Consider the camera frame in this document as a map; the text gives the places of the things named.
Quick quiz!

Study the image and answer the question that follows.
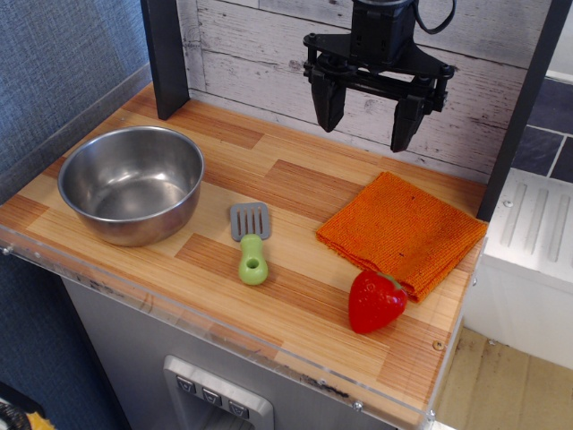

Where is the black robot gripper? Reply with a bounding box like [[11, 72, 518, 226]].
[[304, 1, 453, 152]]

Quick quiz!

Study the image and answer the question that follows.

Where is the red toy strawberry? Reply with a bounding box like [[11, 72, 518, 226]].
[[348, 271, 408, 334]]

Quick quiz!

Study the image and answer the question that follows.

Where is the silver metal bowl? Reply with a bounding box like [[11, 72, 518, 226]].
[[57, 126, 205, 246]]

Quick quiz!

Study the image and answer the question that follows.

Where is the orange folded cloth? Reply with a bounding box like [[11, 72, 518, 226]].
[[316, 172, 487, 303]]

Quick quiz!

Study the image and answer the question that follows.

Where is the grey green toy spatula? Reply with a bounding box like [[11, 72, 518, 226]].
[[229, 202, 270, 286]]

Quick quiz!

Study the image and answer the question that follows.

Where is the white radiator cover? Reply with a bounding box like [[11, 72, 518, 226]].
[[464, 169, 572, 367]]

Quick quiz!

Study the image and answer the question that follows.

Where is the silver dispenser button panel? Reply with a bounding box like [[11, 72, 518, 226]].
[[163, 355, 275, 429]]

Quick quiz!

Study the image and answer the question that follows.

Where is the yellow object at corner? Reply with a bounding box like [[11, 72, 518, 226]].
[[1, 399, 56, 430]]

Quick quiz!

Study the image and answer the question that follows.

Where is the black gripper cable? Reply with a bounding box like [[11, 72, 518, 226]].
[[410, 0, 457, 35]]

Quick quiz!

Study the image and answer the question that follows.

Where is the dark grey right post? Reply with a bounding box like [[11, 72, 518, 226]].
[[476, 0, 572, 222]]

